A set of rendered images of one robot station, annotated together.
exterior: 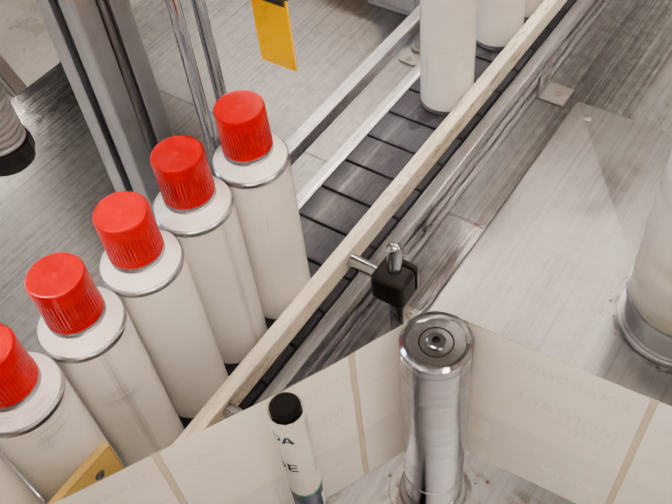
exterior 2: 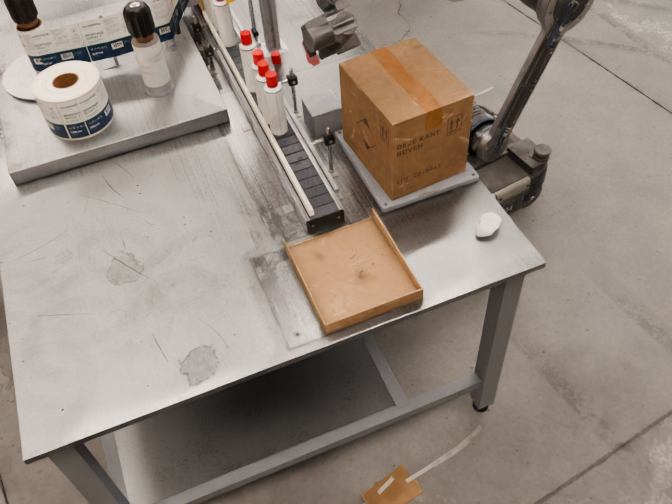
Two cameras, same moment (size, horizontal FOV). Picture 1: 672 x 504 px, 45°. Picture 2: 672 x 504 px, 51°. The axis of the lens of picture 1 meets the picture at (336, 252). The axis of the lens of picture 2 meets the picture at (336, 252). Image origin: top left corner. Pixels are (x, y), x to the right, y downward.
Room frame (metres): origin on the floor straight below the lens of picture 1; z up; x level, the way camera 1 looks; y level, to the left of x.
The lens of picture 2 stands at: (1.76, -1.59, 2.24)
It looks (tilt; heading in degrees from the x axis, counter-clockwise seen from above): 50 degrees down; 122
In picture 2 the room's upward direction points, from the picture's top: 5 degrees counter-clockwise
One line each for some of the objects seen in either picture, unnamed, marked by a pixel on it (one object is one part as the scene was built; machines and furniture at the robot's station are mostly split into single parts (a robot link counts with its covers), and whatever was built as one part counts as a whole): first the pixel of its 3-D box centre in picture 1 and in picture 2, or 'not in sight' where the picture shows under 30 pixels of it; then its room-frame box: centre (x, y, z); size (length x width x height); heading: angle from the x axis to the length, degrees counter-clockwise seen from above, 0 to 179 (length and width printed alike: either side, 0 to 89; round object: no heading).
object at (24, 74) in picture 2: not in sight; (49, 72); (-0.07, -0.34, 0.89); 0.31 x 0.31 x 0.01
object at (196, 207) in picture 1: (210, 258); not in sight; (0.37, 0.09, 0.98); 0.05 x 0.05 x 0.20
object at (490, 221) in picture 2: not in sight; (487, 224); (1.47, -0.34, 0.85); 0.08 x 0.07 x 0.04; 48
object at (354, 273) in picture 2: not in sight; (350, 267); (1.21, -0.63, 0.85); 0.30 x 0.26 x 0.04; 140
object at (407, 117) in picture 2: not in sight; (403, 118); (1.16, -0.19, 0.99); 0.30 x 0.24 x 0.27; 144
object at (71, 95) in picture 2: not in sight; (73, 100); (0.19, -0.48, 0.95); 0.20 x 0.20 x 0.14
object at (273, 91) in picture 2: not in sight; (275, 103); (0.79, -0.27, 0.98); 0.05 x 0.05 x 0.20
